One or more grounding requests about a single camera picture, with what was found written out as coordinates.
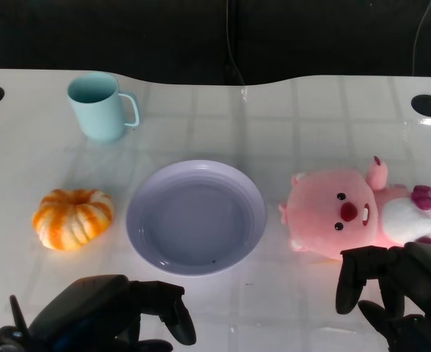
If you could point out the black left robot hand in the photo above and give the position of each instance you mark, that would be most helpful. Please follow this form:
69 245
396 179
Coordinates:
91 308

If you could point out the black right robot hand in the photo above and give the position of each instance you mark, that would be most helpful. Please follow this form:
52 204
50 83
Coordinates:
413 293

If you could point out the light blue plastic mug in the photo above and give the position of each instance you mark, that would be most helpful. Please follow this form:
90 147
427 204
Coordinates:
96 108

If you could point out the orange white striped pumpkin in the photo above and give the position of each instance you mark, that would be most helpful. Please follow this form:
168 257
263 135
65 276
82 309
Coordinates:
72 219

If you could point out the pink plush beaver doll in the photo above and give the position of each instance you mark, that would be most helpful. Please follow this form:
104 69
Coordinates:
332 216

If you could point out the lavender plastic plate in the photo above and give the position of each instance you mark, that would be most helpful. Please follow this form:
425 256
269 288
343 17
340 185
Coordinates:
196 217

